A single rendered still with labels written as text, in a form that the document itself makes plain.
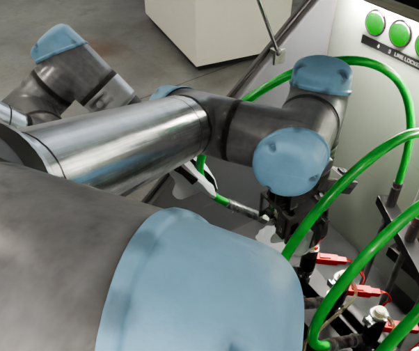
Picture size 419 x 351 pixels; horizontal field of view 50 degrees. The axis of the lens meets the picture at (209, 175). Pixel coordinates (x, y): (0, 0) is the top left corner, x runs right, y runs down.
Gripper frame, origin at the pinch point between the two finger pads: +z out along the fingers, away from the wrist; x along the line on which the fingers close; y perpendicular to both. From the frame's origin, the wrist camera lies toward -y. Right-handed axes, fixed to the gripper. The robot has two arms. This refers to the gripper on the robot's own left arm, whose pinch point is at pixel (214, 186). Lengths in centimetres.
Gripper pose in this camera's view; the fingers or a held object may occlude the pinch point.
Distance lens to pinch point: 77.2
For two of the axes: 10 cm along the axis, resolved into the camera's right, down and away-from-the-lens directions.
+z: 6.8, 6.8, 2.9
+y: -7.3, 5.8, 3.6
